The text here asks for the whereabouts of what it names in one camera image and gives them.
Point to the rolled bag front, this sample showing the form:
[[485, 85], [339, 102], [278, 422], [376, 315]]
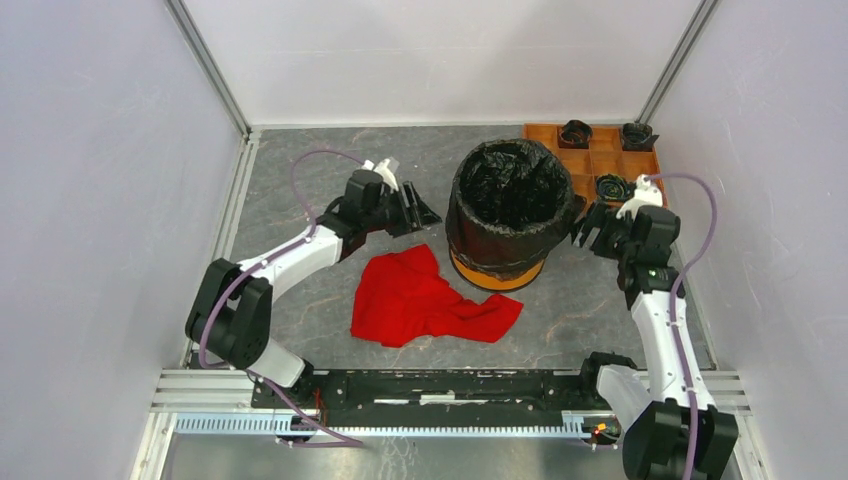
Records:
[[613, 188]]

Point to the left aluminium corner post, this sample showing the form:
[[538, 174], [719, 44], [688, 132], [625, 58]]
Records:
[[205, 59]]

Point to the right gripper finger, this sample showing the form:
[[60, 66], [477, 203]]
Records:
[[596, 214], [580, 233]]

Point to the aluminium corner post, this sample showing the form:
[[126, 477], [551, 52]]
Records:
[[205, 59], [691, 34]]

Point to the rolled bag back right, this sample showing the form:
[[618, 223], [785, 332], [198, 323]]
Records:
[[637, 137]]

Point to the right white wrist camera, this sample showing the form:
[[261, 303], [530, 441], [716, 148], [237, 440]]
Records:
[[645, 194]]

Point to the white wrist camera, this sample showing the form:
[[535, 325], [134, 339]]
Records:
[[387, 169], [645, 194]]

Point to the orange compartment tray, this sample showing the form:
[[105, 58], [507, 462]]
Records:
[[604, 155]]

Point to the right aluminium corner post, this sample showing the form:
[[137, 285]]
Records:
[[691, 34]]

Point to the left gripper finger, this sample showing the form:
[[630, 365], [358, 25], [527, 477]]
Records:
[[409, 200], [430, 218]]

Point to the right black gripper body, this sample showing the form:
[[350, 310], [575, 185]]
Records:
[[613, 239]]

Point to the rolled bag back left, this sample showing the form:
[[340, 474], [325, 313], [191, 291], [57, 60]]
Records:
[[575, 134]]

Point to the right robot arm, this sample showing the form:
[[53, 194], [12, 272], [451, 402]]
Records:
[[671, 427]]

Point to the red cloth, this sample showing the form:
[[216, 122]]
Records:
[[402, 296]]

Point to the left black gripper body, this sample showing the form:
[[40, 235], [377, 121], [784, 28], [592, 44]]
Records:
[[393, 214]]

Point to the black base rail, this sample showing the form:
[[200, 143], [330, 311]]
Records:
[[344, 407]]

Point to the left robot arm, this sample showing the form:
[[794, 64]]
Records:
[[231, 313]]

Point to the rolled bag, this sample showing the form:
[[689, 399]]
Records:
[[613, 188], [575, 134], [637, 137]]

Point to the orange trash bin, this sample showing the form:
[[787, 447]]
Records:
[[497, 283]]

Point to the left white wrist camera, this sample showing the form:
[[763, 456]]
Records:
[[387, 169]]

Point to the black trash bag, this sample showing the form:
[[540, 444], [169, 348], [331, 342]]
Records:
[[512, 202]]

